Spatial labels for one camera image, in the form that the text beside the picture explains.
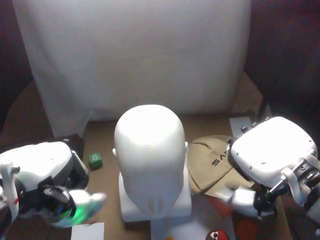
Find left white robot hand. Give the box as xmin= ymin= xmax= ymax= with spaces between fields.
xmin=0 ymin=141 xmax=108 ymax=229

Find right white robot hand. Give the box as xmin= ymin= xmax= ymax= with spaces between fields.
xmin=217 ymin=116 xmax=320 ymax=221

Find beige baseball cap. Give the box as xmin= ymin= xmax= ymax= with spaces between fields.
xmin=187 ymin=134 xmax=256 ymax=197

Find red brown small toy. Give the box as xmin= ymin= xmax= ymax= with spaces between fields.
xmin=205 ymin=229 xmax=230 ymax=240

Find white mannequin head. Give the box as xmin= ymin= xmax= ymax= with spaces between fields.
xmin=111 ymin=104 xmax=193 ymax=223

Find narrow white paper strip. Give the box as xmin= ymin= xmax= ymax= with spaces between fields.
xmin=229 ymin=116 xmax=252 ymax=138

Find green number cube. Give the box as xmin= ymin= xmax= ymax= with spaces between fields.
xmin=88 ymin=151 xmax=103 ymax=171

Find brown cardboard board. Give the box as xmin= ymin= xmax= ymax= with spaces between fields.
xmin=4 ymin=71 xmax=287 ymax=240

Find white backdrop cloth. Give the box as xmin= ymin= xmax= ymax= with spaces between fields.
xmin=12 ymin=0 xmax=252 ymax=138

